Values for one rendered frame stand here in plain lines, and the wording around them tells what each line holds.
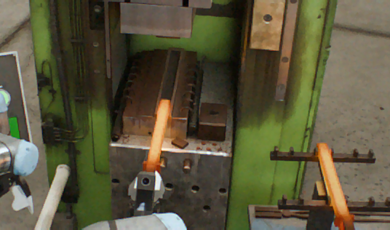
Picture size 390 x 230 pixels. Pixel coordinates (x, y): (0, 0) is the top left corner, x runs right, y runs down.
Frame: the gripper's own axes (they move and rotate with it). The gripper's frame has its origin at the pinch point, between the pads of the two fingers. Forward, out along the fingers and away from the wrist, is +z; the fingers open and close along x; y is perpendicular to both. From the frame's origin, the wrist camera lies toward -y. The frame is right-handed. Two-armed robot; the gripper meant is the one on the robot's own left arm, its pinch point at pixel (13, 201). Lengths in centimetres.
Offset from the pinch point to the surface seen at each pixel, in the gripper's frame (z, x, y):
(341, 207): -4, 76, -43
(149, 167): -8.2, 27.7, -24.6
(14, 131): -7.1, -14.5, -16.9
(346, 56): 94, 6, -297
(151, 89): -5, 5, -60
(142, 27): -36, 11, -47
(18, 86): -17.6, -17.7, -23.9
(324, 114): 94, 19, -222
